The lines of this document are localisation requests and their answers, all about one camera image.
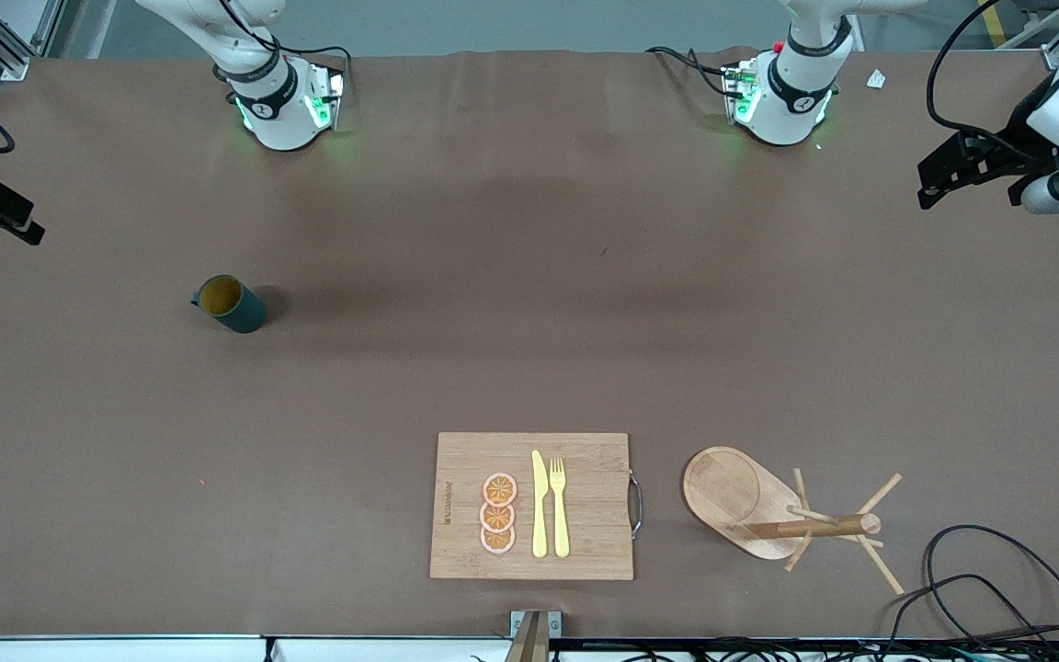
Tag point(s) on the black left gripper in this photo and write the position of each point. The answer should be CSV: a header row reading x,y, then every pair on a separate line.
x,y
1019,145

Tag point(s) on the yellow plastic fork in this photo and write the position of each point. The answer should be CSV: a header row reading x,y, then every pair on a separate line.
x,y
560,515

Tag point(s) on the metal bracket with wooden post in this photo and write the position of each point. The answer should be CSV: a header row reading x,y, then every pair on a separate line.
x,y
534,634

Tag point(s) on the white table edge rail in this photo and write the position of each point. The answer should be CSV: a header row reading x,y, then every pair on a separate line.
x,y
125,651

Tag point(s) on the teal cup with yellow inside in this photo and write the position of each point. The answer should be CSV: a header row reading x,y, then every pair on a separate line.
x,y
240,311

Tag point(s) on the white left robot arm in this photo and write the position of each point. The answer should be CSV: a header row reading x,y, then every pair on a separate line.
x,y
791,106

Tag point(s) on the orange slice toy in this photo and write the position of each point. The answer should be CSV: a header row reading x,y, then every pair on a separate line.
x,y
497,542
496,518
499,489

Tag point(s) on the wooden mug rack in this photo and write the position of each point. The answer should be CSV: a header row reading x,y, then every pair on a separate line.
x,y
732,492

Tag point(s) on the yellow plastic knife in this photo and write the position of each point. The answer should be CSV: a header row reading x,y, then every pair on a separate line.
x,y
540,506

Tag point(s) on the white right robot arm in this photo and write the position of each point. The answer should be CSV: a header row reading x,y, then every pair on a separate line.
x,y
277,110

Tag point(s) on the white paper scrap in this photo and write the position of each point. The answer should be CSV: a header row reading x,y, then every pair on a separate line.
x,y
876,79

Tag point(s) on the wooden cutting board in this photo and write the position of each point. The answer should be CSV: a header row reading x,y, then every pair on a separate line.
x,y
594,515

